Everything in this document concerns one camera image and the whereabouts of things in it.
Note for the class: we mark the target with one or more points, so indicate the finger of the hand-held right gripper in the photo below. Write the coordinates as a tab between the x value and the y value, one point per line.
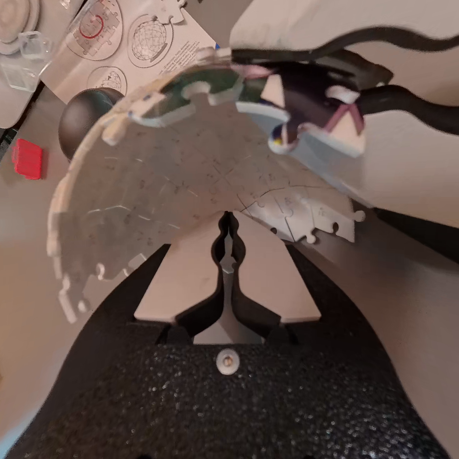
340	18
412	172

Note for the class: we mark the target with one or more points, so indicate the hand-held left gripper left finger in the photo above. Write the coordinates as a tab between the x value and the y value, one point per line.
179	279

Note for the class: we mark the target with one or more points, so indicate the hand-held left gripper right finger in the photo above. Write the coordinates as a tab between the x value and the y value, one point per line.
276	279

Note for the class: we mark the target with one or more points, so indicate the dark printed puzzle piece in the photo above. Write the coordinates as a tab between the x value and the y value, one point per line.
304	104

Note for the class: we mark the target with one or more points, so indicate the grey partial puzzle ball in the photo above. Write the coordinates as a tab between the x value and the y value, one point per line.
161	186

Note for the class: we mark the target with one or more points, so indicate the folded paper leaflet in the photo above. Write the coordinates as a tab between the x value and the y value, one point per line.
179	43

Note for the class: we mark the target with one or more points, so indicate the black dome stand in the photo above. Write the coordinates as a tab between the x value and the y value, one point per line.
82	118

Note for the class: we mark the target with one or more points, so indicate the red plastic block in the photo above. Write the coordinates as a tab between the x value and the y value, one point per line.
27	159

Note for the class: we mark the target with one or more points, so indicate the clear plastic piece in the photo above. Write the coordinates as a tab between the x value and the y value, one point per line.
18	75
36	45

